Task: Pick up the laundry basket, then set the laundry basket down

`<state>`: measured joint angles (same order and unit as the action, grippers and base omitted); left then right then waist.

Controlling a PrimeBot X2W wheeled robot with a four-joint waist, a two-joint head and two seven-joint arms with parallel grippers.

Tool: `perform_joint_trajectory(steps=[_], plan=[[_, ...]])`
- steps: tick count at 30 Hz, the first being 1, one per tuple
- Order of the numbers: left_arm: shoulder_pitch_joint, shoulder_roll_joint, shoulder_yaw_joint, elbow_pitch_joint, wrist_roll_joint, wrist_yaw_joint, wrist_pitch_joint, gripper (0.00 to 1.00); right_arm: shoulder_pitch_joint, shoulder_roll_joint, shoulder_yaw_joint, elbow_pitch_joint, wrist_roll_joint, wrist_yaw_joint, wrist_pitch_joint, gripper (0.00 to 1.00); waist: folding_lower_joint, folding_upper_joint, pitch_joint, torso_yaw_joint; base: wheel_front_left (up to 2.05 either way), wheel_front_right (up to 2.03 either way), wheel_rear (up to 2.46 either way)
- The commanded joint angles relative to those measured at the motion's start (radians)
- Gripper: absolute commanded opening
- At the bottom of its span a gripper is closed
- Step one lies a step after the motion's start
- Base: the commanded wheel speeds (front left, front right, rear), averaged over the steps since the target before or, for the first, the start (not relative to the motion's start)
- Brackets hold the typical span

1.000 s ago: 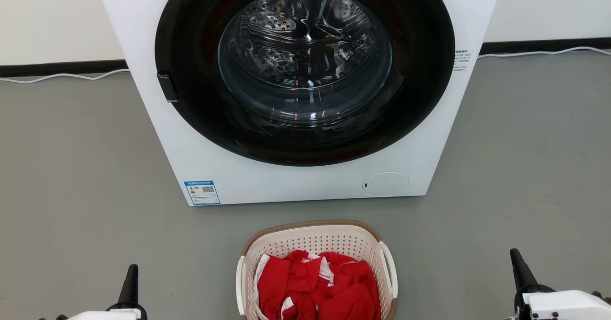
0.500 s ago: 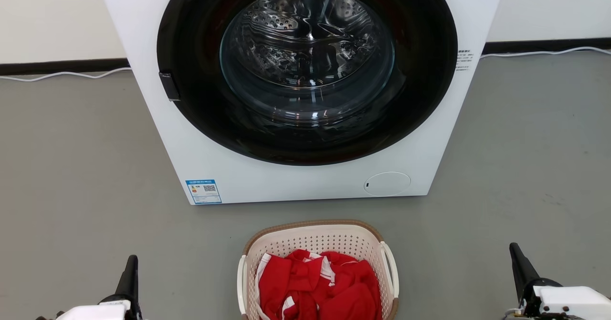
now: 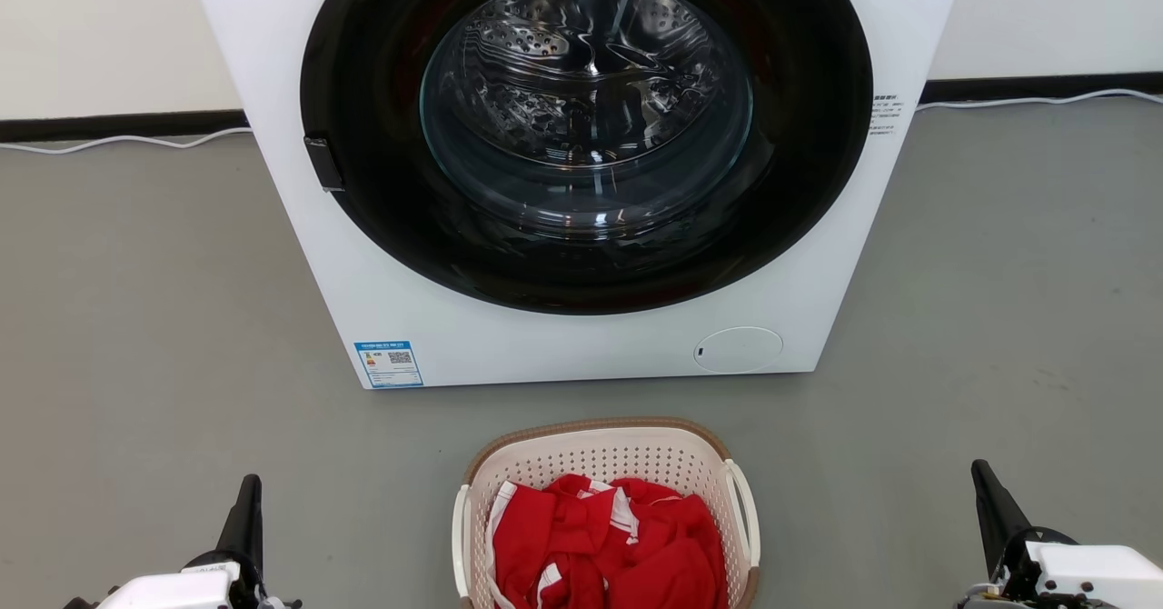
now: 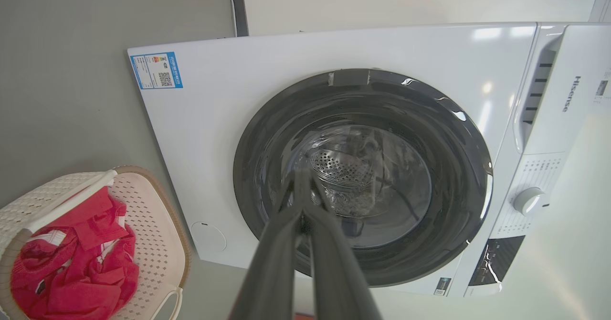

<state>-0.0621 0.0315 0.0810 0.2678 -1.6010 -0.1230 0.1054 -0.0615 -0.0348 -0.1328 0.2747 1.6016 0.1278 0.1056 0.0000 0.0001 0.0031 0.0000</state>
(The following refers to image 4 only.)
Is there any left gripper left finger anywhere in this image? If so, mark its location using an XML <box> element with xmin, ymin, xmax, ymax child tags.
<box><xmin>228</xmin><ymin>165</ymin><xmax>307</xmax><ymax>320</ymax></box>

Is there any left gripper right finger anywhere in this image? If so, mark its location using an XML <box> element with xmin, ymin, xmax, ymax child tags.
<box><xmin>299</xmin><ymin>167</ymin><xmax>383</xmax><ymax>320</ymax></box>

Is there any cream perforated laundry basket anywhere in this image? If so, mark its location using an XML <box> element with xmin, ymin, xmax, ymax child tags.
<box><xmin>0</xmin><ymin>166</ymin><xmax>192</xmax><ymax>320</ymax></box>

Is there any round white filter cover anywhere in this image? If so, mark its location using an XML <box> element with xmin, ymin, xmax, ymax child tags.
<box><xmin>190</xmin><ymin>221</ymin><xmax>227</xmax><ymax>253</ymax></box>

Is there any black round glass washer door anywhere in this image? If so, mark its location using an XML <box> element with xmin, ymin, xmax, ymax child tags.
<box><xmin>233</xmin><ymin>68</ymin><xmax>494</xmax><ymax>288</ymax></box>

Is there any white front-load washing machine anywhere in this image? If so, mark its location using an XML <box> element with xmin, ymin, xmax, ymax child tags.
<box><xmin>127</xmin><ymin>21</ymin><xmax>611</xmax><ymax>298</ymax></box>

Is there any black washer display panel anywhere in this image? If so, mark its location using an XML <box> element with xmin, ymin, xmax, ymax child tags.
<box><xmin>468</xmin><ymin>235</ymin><xmax>526</xmax><ymax>287</ymax></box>

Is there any red and white garment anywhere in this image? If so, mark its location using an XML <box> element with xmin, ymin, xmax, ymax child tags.
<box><xmin>11</xmin><ymin>186</ymin><xmax>140</xmax><ymax>320</ymax></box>

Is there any white washer control knob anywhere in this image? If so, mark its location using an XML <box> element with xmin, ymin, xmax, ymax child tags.
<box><xmin>513</xmin><ymin>187</ymin><xmax>547</xmax><ymax>216</ymax></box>

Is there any blue-framed energy label sticker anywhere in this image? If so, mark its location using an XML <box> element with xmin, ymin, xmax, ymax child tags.
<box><xmin>130</xmin><ymin>52</ymin><xmax>183</xmax><ymax>90</ymax></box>

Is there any white detergent drawer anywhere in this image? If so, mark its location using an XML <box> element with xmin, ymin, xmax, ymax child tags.
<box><xmin>513</xmin><ymin>23</ymin><xmax>611</xmax><ymax>156</ymax></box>

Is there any dark washer door handle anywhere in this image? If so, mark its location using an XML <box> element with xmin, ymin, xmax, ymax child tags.
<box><xmin>328</xmin><ymin>69</ymin><xmax>371</xmax><ymax>86</ymax></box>

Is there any white floor cable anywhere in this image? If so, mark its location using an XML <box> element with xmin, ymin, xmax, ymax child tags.
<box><xmin>227</xmin><ymin>0</ymin><xmax>238</xmax><ymax>37</ymax></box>

